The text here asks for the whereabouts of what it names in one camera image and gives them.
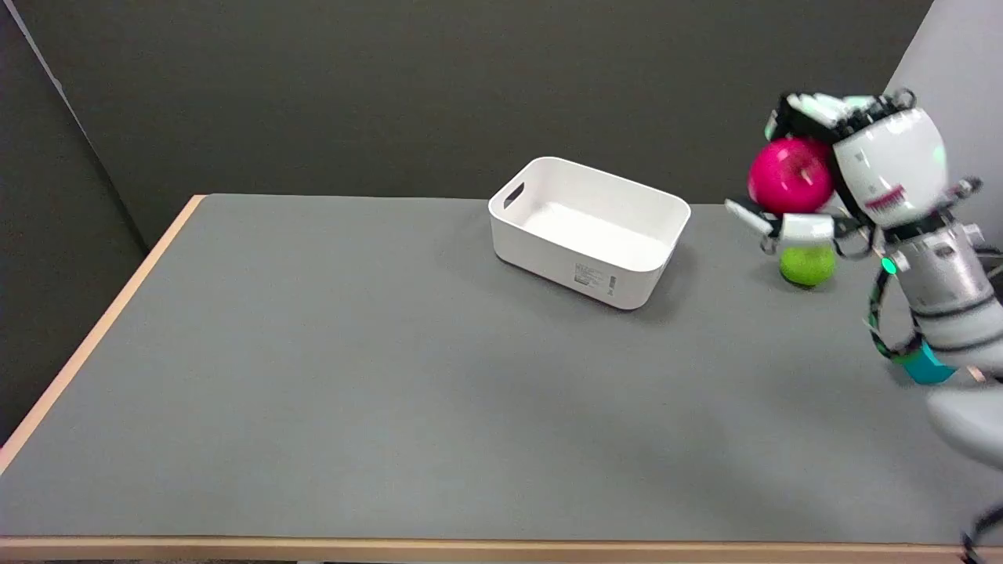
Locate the red apple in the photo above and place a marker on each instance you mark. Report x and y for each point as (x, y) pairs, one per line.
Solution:
(787, 177)

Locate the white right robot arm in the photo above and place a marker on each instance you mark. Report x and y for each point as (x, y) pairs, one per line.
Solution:
(952, 305)

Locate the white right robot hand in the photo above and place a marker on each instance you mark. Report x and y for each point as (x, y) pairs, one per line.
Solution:
(893, 168)

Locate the white plastic storage box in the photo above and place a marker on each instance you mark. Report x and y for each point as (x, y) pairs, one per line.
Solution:
(588, 229)

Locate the green apple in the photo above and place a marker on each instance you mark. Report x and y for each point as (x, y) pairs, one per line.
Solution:
(806, 265)

